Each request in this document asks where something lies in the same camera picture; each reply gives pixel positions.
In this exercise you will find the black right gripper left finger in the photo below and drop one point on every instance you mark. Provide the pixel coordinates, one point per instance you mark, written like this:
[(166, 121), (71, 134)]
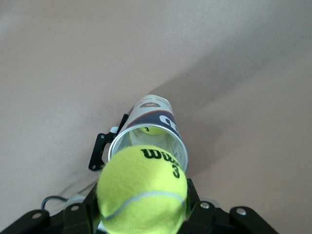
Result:
[(73, 219)]

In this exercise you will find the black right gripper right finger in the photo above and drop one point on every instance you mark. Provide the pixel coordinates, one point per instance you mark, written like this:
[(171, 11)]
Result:
[(209, 219)]

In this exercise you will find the yellow tennis ball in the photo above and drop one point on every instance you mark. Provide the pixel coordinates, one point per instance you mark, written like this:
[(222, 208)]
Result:
[(153, 131), (141, 190)]

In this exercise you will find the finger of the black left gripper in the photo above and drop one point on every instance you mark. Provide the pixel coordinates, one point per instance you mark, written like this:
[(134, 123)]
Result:
[(97, 153)]

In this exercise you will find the white blue tennis ball can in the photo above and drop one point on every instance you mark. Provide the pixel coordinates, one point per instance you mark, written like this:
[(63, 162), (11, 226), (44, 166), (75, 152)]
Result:
[(151, 114)]

